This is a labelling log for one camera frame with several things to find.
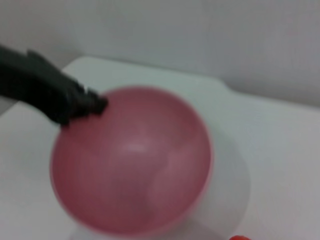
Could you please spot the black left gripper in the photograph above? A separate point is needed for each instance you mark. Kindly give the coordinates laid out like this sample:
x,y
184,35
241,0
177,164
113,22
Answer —
x,y
30,85

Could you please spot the pink plastic bowl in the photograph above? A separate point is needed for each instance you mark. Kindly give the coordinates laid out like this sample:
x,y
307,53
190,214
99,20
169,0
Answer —
x,y
130,162

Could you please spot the orange toy fruit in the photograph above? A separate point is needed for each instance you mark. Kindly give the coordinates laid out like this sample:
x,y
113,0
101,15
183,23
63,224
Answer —
x,y
240,238

